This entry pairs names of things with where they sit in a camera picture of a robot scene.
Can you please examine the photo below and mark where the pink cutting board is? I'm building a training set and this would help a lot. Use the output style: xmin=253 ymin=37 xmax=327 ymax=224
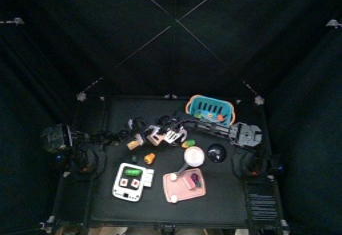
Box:
xmin=162 ymin=167 xmax=209 ymax=204

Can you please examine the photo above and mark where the bright green toy food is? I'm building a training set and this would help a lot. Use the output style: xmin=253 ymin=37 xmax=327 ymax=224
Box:
xmin=124 ymin=167 xmax=144 ymax=177

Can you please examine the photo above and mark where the dark red toy food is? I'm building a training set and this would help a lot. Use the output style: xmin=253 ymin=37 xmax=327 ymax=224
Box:
xmin=190 ymin=172 xmax=202 ymax=186

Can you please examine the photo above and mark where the teal basket orange rim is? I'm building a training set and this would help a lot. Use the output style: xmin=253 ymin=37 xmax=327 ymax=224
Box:
xmin=185 ymin=94 xmax=237 ymax=129

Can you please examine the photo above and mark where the white text label sticker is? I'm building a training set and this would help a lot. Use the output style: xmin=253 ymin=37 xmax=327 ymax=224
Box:
xmin=246 ymin=191 xmax=281 ymax=224

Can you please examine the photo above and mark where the white toy pot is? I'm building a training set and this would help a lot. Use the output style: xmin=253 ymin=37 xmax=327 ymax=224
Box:
xmin=176 ymin=145 xmax=208 ymax=180

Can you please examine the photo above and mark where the green yellow toy food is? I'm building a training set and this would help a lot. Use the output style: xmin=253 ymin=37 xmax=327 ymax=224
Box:
xmin=181 ymin=139 xmax=198 ymax=149

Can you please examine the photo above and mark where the yellow orange toy food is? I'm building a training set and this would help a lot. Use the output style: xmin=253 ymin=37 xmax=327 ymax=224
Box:
xmin=144 ymin=152 xmax=158 ymax=166

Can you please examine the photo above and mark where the white green toy console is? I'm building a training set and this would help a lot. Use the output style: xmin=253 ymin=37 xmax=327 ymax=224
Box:
xmin=112 ymin=161 xmax=149 ymax=203

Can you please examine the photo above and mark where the white patterned toy box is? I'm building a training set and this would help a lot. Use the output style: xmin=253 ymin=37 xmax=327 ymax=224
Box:
xmin=142 ymin=168 xmax=157 ymax=189

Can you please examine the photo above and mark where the black round bowl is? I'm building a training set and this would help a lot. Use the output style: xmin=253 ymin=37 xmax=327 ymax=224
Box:
xmin=206 ymin=142 xmax=228 ymax=164

